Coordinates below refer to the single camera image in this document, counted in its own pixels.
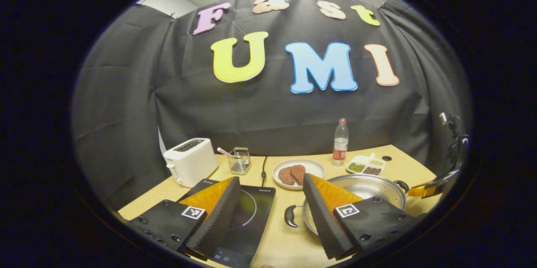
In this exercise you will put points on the clear plastic water bottle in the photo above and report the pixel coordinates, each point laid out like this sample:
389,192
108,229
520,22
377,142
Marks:
340,146

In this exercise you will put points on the white divided dish of beans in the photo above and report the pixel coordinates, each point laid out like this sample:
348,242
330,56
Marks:
365,165

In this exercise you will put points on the white round plate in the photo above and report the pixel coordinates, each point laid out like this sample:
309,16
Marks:
314,167

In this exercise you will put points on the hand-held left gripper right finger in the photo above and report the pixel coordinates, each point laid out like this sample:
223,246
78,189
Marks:
325,222

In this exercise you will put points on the brown meat patty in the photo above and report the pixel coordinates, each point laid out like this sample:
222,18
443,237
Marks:
298,172
286,175

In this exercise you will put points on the white toaster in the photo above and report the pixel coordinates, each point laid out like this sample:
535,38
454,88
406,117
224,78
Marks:
193,161

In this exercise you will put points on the black induction cooktop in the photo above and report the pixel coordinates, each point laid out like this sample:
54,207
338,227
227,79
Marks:
251,217

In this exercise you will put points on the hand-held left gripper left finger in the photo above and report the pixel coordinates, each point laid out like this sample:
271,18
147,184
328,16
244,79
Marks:
218,224

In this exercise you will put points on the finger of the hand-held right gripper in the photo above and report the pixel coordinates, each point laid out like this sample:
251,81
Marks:
426,190

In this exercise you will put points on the black backdrop cloth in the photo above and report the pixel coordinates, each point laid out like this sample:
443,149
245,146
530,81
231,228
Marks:
260,121

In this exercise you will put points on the pink spoon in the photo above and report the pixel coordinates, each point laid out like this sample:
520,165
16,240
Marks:
224,152

